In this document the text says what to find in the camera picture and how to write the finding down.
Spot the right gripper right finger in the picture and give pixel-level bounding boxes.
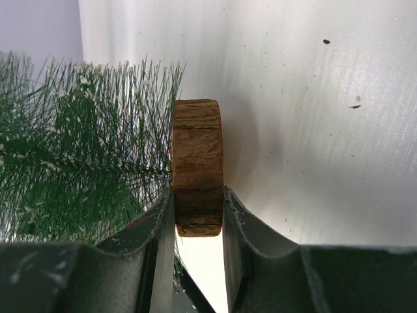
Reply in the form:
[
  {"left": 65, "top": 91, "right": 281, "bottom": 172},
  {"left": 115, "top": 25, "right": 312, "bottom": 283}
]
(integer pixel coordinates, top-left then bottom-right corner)
[{"left": 223, "top": 188, "right": 416, "bottom": 312}]

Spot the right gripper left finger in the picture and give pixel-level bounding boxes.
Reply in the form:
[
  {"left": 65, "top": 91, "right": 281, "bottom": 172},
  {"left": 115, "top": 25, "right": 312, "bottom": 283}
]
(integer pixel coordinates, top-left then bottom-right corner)
[{"left": 1, "top": 188, "right": 175, "bottom": 312}]

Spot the small green christmas tree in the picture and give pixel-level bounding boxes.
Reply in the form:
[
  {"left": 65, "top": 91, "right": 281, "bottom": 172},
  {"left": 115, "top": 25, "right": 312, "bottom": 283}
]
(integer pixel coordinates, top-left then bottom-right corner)
[{"left": 0, "top": 50, "right": 225, "bottom": 278}]

